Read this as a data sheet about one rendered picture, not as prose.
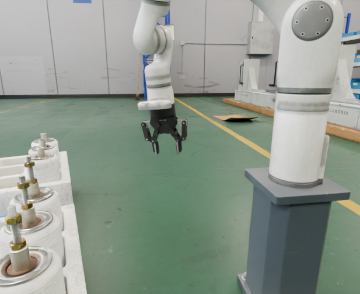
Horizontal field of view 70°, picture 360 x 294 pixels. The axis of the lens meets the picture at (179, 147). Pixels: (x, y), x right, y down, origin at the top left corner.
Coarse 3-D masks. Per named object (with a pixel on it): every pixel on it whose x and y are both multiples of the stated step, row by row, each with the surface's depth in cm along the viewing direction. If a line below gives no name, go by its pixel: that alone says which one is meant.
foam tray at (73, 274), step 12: (72, 204) 67; (72, 216) 61; (72, 228) 57; (72, 240) 52; (0, 252) 49; (72, 252) 49; (72, 264) 46; (72, 276) 43; (84, 276) 44; (72, 288) 41; (84, 288) 41
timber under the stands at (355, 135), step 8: (232, 104) 476; (240, 104) 437; (248, 104) 407; (264, 112) 354; (272, 112) 332; (328, 128) 234; (336, 128) 225; (344, 128) 218; (352, 128) 218; (344, 136) 216; (352, 136) 207
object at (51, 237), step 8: (56, 216) 48; (56, 224) 46; (0, 232) 43; (40, 232) 43; (48, 232) 44; (56, 232) 46; (0, 240) 42; (8, 240) 42; (32, 240) 42; (40, 240) 43; (48, 240) 44; (56, 240) 46; (8, 248) 42; (56, 248) 46; (64, 256) 50; (64, 264) 49
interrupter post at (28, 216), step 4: (20, 208) 45; (32, 208) 45; (20, 212) 44; (24, 212) 44; (28, 212) 44; (32, 212) 45; (24, 216) 44; (28, 216) 44; (32, 216) 45; (24, 220) 44; (28, 220) 44; (32, 220) 45; (36, 220) 46; (24, 224) 45; (28, 224) 45; (32, 224) 45
